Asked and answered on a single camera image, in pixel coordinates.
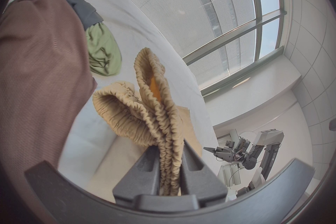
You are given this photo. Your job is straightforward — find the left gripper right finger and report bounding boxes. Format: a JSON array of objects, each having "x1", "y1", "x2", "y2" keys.
[{"x1": 181, "y1": 139, "x2": 228, "y2": 198}]

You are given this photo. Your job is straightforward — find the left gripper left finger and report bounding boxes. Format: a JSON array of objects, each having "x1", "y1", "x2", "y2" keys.
[{"x1": 113, "y1": 145, "x2": 160, "y2": 198}]

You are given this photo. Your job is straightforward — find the tan shorts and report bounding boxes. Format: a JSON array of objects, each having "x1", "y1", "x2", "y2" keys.
[{"x1": 92, "y1": 48, "x2": 200, "y2": 197}]

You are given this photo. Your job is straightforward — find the bed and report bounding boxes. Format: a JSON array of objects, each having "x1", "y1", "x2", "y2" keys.
[{"x1": 5, "y1": 0, "x2": 218, "y2": 193}]

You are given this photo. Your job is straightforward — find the green garment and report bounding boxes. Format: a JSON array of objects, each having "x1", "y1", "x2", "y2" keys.
[{"x1": 85, "y1": 22, "x2": 122, "y2": 78}]

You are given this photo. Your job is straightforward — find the brown shorts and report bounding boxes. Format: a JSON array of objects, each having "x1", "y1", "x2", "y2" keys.
[{"x1": 0, "y1": 0, "x2": 98, "y2": 181}]

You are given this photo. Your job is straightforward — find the window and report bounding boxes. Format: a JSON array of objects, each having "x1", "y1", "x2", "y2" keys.
[{"x1": 123, "y1": 0, "x2": 289, "y2": 97}]

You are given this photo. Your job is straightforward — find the black garment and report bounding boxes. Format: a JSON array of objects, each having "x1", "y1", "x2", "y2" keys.
[{"x1": 58, "y1": 0, "x2": 104, "y2": 32}]

